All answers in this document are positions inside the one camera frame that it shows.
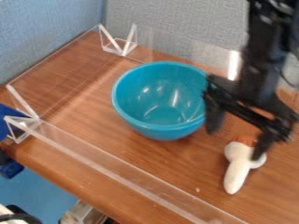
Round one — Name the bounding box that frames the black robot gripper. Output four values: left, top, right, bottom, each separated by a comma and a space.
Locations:
203, 74, 299, 161

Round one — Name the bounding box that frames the white toy mushroom brown cap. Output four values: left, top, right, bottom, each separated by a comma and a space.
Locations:
223, 136, 267, 194

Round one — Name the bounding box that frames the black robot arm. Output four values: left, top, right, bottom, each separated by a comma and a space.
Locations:
203, 0, 299, 161

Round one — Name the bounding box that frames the blue plastic bowl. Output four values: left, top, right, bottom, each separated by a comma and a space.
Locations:
111, 61, 207, 141

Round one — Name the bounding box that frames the clear acrylic back barrier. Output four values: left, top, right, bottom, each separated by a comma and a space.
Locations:
98, 24, 242, 81

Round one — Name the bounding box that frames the clear acrylic barrier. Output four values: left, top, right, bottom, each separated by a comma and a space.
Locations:
98, 24, 242, 81
6, 26, 105, 117
4, 115, 247, 224

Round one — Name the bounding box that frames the clear acrylic front barrier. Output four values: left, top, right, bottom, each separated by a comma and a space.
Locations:
4, 115, 247, 224

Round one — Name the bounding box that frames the clear acrylic left barrier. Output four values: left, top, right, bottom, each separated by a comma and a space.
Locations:
6, 26, 105, 117

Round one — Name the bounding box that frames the blue clamp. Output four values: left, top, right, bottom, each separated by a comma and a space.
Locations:
0, 103, 26, 179

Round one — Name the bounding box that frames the black and white object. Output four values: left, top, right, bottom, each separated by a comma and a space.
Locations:
0, 204, 43, 224

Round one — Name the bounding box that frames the clear bracket under table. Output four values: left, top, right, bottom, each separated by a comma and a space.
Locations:
59, 200, 109, 224

